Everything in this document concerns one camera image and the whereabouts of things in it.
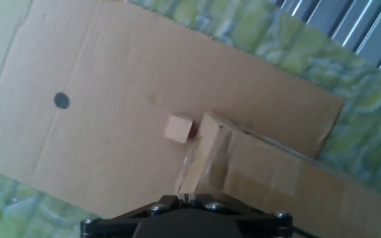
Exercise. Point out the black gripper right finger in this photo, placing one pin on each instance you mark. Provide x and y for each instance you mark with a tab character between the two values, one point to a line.
256	221

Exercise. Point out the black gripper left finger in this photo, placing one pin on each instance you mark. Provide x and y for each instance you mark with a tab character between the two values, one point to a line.
124	221

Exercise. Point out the brown cardboard box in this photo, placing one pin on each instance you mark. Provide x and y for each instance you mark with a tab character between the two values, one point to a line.
276	178

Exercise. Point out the small wooden block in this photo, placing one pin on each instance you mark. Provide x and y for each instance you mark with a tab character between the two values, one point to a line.
178	129

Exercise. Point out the green marble pattern mat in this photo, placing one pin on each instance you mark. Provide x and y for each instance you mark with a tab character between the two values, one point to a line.
359	132

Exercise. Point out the flat brown cardboard sheet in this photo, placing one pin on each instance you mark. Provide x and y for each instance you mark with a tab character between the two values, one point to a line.
127	66

